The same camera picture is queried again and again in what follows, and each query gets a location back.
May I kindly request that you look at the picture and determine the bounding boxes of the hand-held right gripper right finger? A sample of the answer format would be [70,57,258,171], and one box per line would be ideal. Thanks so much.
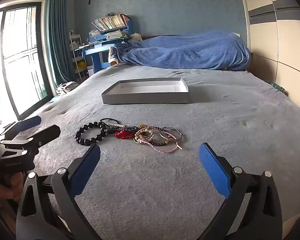
[199,142,283,240]

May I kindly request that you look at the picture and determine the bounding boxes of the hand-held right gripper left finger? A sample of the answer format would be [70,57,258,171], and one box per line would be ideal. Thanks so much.
[16,144,102,240]

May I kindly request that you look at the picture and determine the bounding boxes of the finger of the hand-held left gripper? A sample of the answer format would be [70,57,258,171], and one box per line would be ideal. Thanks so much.
[0,124,61,155]
[1,116,42,138]

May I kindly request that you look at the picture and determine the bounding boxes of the black bead bracelet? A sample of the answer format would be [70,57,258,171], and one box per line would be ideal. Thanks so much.
[75,121,108,145]

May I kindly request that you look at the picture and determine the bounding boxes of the pink cord bracelet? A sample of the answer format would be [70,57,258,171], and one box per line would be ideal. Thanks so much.
[150,140,183,154]

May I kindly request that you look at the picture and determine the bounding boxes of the red charm bracelet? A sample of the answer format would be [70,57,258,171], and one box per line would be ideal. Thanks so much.
[114,129,134,140]

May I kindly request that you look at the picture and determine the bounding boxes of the black hair tie with pearls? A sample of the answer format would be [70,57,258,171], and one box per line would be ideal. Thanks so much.
[100,118,127,131]

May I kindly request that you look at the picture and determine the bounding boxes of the thin grey pink bangle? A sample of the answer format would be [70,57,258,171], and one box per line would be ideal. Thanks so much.
[159,126,183,140]

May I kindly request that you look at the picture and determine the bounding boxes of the garnet bead bracelet gold charm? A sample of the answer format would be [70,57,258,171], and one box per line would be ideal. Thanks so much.
[137,126,175,147]

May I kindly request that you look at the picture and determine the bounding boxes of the grey cardboard tray box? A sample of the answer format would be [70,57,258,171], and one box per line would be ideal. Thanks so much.
[101,77,190,105]

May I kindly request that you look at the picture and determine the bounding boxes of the person's left hand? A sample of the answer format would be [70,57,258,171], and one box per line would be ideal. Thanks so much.
[0,173,24,207]

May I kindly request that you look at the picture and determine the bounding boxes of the grey bedspread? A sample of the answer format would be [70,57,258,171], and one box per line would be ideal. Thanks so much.
[0,64,300,240]

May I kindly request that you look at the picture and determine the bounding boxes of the white black shoes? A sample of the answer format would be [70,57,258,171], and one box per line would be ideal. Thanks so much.
[55,81,79,96]

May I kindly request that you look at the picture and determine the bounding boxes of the black framed glass door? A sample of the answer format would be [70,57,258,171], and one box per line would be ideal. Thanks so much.
[0,2,53,121]

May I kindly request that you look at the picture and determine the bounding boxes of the white trolley rack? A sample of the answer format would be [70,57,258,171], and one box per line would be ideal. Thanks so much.
[69,31,90,82]

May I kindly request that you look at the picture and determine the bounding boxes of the blue desk with shelf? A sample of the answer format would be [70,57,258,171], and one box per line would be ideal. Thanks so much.
[82,21,134,73]

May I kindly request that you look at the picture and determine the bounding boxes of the teal curtain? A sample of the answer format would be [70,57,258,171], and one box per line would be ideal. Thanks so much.
[44,0,77,85]

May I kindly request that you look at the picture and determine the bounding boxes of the green patterned cloth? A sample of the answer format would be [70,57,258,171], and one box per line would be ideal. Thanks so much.
[264,80,289,95]

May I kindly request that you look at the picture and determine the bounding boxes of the blue fleece blanket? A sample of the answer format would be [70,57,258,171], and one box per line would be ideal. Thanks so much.
[114,31,251,71]

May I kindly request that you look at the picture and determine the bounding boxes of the stack of papers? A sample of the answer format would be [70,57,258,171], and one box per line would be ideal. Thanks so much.
[89,30,129,40]

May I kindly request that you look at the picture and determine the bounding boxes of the row of books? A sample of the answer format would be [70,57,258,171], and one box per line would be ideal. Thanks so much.
[91,13,130,32]

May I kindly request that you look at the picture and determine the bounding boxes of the beige grey wardrobe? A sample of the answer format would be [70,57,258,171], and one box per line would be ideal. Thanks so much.
[236,0,300,100]

